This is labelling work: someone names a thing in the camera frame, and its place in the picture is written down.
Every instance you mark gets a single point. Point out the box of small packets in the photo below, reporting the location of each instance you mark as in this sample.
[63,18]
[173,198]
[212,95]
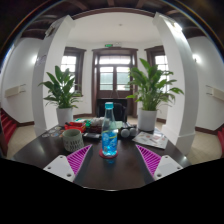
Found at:
[94,126]

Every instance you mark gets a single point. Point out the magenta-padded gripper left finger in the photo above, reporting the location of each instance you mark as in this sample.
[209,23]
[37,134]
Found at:
[61,166]

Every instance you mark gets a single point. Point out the wall lamp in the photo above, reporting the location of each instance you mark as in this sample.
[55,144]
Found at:
[196,58]

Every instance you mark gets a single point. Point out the small round printed sticker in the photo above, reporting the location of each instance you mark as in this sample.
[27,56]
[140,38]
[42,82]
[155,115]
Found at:
[45,135]
[55,134]
[58,128]

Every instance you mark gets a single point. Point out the black chair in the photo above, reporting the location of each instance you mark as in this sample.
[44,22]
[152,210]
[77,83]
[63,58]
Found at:
[100,111]

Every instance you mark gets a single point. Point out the clear bottle with teal cap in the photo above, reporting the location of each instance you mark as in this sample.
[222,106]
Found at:
[109,136]

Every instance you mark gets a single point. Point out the green exit sign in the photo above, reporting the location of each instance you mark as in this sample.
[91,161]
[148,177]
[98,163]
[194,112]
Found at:
[108,45]

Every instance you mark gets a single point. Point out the white patterned cup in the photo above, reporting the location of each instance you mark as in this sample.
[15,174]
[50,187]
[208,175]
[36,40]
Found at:
[72,140]

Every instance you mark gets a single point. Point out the printed magazine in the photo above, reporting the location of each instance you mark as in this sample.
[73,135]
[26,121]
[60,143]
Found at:
[150,140]

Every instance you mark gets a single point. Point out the large potted plant, white pot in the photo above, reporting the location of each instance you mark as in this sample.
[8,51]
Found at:
[150,85]

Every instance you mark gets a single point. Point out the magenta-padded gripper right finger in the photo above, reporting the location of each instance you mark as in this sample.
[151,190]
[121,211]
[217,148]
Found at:
[165,166]

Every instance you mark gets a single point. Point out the grey round-headed microphone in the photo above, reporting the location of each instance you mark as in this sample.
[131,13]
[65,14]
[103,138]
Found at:
[125,133]
[133,131]

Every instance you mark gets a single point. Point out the small potted plant, white pot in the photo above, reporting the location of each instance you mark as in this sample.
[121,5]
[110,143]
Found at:
[61,88]

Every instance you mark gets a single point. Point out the red plastic tray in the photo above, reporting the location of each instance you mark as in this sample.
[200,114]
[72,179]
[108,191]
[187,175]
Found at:
[75,127]

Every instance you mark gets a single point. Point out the dark wooden glazed door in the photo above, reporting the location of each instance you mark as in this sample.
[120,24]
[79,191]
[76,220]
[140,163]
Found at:
[115,78]

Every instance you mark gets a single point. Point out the flat black device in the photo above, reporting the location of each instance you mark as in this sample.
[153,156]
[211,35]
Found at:
[91,136]

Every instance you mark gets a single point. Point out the white wall-mounted unit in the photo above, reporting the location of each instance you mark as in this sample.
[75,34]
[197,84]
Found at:
[216,93]
[15,90]

